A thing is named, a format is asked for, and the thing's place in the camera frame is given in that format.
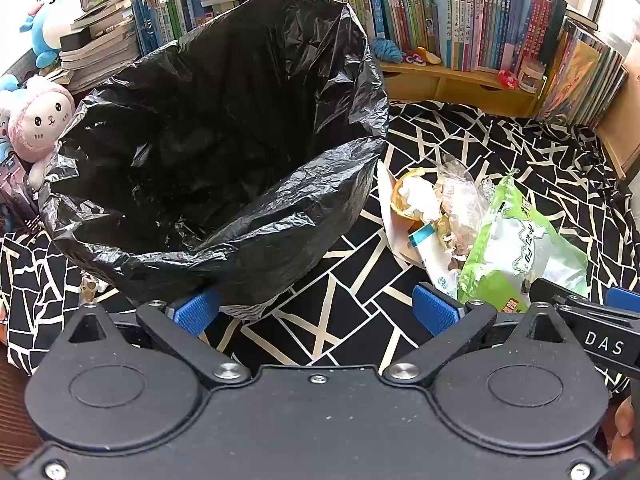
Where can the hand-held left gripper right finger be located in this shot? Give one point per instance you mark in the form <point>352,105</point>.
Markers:
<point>435,307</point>

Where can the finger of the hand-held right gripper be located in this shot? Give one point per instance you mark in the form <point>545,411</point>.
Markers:
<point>625,297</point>
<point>545,290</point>

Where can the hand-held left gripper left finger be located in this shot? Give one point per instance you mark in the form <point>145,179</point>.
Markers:
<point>195,310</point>

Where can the green snack packet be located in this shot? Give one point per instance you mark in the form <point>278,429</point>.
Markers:
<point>515,240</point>

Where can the clear plastic wrapper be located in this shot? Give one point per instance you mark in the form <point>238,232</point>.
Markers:
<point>460,195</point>

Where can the black trash bag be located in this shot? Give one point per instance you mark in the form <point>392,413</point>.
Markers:
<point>200,135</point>

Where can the row of leaning picture books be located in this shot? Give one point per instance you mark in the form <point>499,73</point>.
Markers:
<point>580,80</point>

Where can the row of blue green books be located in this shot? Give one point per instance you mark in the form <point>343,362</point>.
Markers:
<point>160,20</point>

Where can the person's right hand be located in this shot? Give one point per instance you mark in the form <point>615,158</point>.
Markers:
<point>627,425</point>

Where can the white teal wrapper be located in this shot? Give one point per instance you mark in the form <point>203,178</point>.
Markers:
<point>440,265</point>

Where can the small beige wrapper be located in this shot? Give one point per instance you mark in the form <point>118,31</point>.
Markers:
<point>92,285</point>

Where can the yellow paper cake cup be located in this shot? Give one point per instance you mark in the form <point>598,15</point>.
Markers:
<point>407,195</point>

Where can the wooden board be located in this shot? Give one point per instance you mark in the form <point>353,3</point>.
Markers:
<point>625,120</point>

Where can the black geometric patterned cloth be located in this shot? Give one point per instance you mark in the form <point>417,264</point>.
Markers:
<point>450,125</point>

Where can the dark printed card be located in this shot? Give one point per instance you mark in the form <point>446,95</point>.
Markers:
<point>15,195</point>

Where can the small red toy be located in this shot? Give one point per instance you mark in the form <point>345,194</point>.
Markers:
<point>509,79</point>

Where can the small glass jar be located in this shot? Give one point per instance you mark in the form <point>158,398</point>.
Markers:
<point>531,76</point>

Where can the wooden desk shelf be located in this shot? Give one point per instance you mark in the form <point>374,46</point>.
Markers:
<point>440,82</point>

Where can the pink hooded rabbit plush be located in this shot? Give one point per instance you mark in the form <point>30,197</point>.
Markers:
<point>40,120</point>

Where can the yellow pink plush toy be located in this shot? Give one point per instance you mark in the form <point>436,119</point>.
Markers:
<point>425,56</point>

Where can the blue yarn toy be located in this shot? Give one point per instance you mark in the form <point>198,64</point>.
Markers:
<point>387,50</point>

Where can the stack of worn paperbacks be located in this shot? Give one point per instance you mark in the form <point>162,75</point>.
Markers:
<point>100,55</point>

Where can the blue cat plush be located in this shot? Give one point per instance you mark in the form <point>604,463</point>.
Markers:
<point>7,82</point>

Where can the small black box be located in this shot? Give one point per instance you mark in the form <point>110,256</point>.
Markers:
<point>75,39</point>

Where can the round blue plush toy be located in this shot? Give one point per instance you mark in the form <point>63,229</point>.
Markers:
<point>42,30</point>

